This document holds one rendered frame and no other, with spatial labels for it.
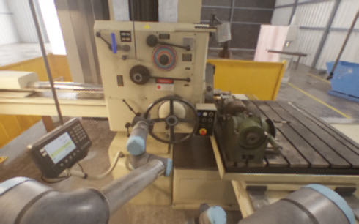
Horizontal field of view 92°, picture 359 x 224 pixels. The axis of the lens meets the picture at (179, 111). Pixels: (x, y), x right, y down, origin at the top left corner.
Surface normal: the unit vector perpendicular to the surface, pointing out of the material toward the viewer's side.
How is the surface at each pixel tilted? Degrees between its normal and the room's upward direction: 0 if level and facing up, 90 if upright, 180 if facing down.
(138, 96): 90
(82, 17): 90
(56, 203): 14
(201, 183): 90
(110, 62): 90
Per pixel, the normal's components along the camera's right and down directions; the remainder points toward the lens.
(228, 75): 0.00, 0.46
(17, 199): -0.04, -0.77
